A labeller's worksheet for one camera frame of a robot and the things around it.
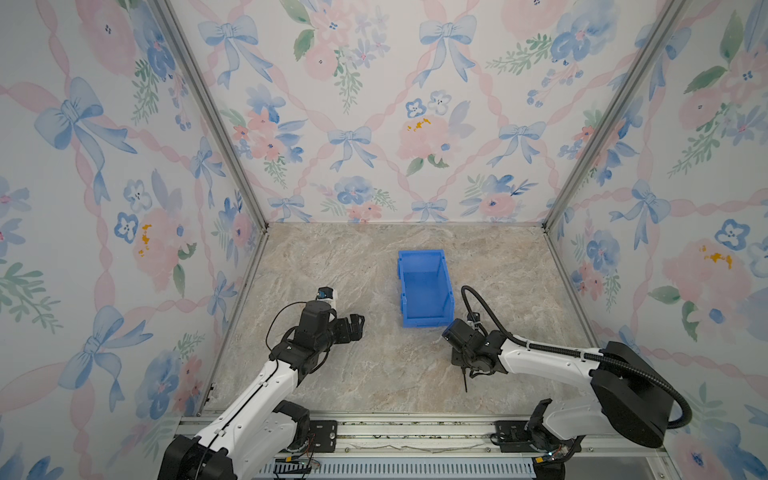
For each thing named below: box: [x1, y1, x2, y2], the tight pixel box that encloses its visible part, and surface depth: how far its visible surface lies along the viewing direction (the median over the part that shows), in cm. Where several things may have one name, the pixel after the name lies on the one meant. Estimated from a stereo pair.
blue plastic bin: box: [398, 249, 454, 328], surface depth 102 cm
